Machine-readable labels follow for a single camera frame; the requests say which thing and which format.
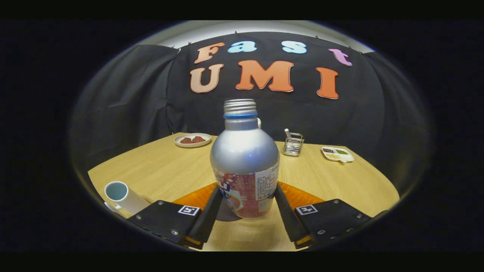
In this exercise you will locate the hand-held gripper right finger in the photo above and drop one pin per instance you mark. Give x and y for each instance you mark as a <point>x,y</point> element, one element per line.
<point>288,221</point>

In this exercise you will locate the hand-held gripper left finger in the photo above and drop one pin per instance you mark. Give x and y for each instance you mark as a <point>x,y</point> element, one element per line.
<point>208,221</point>

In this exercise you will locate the silver bottle with red label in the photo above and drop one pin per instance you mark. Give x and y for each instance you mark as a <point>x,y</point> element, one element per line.
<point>244,158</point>

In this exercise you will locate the white cup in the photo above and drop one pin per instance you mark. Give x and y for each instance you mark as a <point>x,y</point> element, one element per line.
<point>130,201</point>

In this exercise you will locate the wooden table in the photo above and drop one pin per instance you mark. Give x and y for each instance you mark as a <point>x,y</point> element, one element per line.
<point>321,183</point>

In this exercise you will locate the small white plate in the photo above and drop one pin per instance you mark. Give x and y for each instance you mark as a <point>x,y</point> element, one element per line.
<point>193,145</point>

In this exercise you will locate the white divided tray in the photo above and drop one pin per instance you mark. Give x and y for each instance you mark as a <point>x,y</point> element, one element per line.
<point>337,155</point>

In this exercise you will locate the brown food piece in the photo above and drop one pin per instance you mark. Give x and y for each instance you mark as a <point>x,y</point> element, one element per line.
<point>198,139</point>
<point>186,140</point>

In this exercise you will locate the black backdrop cloth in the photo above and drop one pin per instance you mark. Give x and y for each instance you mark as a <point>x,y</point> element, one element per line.
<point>370,113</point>

